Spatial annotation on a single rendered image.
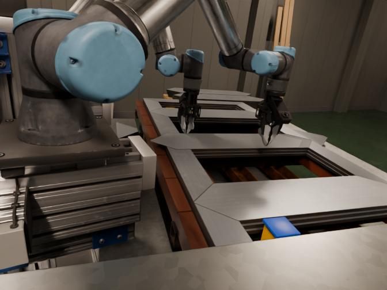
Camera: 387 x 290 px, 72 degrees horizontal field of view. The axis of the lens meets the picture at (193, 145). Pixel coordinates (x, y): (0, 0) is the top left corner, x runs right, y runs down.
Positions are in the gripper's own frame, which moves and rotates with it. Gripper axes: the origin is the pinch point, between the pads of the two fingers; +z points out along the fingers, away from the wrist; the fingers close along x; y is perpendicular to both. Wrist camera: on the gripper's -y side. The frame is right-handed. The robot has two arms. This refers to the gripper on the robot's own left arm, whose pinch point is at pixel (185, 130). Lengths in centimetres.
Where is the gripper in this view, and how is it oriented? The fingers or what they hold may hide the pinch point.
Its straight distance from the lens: 122.6
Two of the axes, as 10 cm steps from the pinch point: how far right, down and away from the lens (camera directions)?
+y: 2.8, 3.9, -8.8
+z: -1.1, 9.2, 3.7
